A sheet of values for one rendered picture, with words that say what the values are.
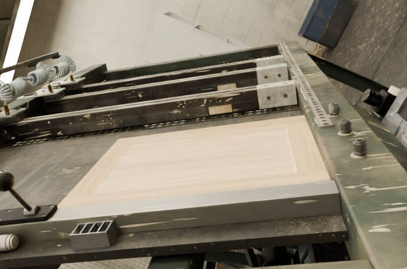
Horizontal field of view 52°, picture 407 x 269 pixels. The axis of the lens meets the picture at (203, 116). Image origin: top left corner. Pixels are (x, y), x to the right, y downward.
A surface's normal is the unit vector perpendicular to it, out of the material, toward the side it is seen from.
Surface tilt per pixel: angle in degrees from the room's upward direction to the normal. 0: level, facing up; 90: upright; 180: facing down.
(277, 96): 90
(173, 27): 90
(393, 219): 57
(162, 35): 90
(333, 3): 90
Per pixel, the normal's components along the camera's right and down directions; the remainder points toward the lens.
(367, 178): -0.17, -0.95
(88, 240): -0.12, 0.26
